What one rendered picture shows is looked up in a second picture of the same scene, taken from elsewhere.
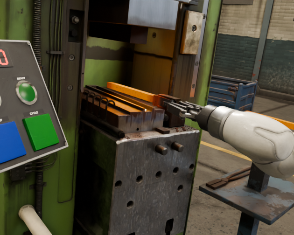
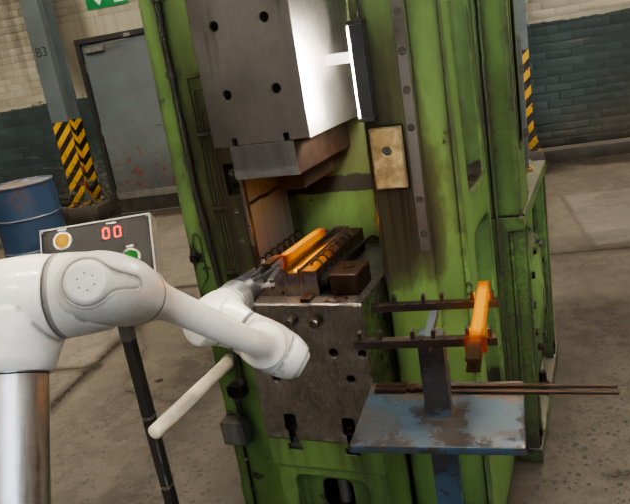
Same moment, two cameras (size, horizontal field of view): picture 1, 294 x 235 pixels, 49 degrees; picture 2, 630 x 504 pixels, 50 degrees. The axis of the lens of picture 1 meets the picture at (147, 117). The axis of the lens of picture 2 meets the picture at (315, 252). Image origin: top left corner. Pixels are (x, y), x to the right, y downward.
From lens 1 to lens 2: 1.78 m
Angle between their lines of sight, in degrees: 62
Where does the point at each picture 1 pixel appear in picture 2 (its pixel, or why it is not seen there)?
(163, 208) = (330, 399)
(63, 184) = not seen: hidden behind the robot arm
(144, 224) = (305, 409)
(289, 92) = not seen: outside the picture
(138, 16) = (246, 169)
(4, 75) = (116, 244)
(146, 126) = (295, 290)
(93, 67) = (354, 201)
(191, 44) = (388, 174)
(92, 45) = (347, 173)
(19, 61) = (132, 232)
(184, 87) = (403, 236)
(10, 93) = not seen: hidden behind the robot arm
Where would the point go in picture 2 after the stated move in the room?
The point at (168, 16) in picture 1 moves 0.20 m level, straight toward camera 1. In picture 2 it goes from (283, 160) to (214, 176)
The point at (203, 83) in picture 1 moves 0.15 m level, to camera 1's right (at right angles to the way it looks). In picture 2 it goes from (448, 228) to (484, 237)
